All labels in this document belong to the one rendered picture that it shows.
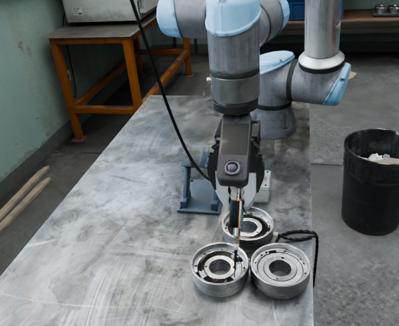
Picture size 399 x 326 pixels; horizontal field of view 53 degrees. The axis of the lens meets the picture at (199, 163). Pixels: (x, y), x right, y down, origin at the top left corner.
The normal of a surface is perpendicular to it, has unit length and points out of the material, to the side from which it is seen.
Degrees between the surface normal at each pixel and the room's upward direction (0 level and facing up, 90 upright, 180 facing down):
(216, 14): 87
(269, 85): 90
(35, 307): 0
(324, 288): 0
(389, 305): 0
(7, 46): 90
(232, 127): 32
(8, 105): 90
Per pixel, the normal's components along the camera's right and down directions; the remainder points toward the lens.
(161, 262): -0.07, -0.85
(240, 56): 0.18, 0.51
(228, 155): -0.16, -0.44
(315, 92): -0.46, 0.63
